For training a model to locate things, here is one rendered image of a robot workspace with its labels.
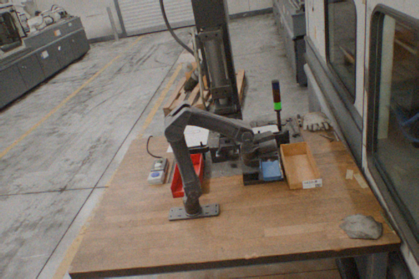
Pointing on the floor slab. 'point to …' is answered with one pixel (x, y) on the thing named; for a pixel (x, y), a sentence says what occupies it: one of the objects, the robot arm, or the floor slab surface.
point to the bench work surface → (232, 223)
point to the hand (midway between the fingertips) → (251, 170)
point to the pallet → (197, 94)
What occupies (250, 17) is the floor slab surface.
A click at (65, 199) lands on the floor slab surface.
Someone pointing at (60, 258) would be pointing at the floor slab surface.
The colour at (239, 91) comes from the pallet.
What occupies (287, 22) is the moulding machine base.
